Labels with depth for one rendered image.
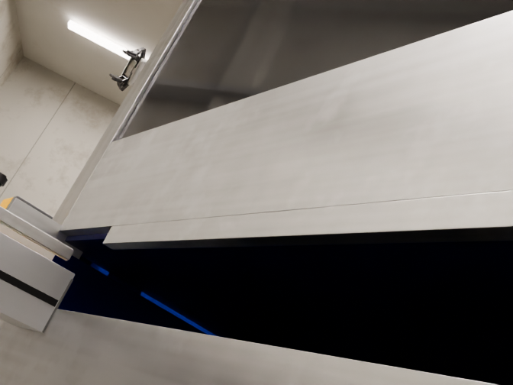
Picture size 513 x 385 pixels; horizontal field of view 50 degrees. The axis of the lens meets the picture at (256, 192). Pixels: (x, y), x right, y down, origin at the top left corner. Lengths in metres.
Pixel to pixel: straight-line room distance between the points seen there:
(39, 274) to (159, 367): 0.32
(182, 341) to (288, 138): 0.25
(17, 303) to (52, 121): 7.62
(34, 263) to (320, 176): 0.45
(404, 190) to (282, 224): 0.13
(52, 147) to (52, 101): 0.72
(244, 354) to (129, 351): 0.18
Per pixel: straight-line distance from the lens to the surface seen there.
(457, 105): 0.50
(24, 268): 0.83
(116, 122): 1.14
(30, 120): 8.43
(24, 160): 8.19
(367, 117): 0.56
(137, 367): 0.61
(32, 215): 1.01
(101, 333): 0.70
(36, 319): 0.84
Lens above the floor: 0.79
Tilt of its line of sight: 25 degrees up
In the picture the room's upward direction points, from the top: 23 degrees clockwise
